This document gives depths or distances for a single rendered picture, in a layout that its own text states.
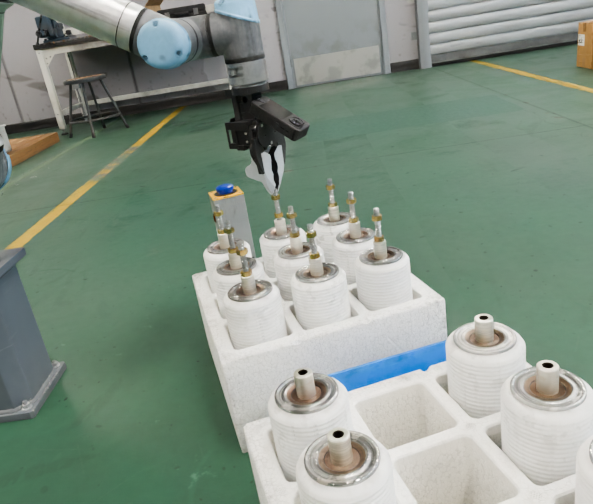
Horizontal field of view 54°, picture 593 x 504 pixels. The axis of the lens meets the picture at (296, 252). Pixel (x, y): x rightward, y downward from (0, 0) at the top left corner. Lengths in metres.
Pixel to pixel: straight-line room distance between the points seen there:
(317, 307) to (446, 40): 5.18
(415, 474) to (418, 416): 0.14
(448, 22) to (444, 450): 5.46
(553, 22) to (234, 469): 5.71
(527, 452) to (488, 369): 0.11
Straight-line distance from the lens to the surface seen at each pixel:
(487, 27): 6.11
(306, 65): 5.91
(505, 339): 0.77
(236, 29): 1.11
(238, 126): 1.14
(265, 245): 1.18
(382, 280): 0.99
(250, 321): 0.94
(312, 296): 0.96
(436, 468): 0.75
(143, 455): 1.10
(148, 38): 0.99
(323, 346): 0.96
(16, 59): 6.48
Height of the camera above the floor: 0.66
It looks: 22 degrees down
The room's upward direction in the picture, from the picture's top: 9 degrees counter-clockwise
